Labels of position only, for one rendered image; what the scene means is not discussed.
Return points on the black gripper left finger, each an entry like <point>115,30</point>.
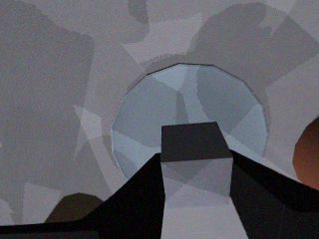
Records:
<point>135,211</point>

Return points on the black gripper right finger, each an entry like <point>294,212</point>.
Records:
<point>271,205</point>

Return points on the brown cylinder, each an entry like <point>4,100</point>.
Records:
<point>306,155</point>

